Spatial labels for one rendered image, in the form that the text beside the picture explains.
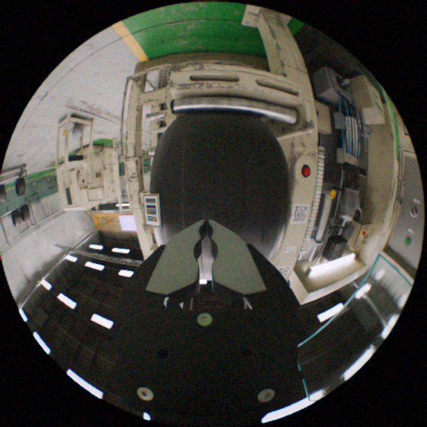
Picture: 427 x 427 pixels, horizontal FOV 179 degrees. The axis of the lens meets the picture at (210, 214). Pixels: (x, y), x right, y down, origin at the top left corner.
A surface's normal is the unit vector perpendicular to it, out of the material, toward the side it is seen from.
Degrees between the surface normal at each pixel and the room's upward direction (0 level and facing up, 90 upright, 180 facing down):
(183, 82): 90
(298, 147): 90
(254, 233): 89
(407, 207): 90
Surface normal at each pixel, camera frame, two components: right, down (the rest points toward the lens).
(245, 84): 0.02, 0.36
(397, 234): -1.00, 0.01
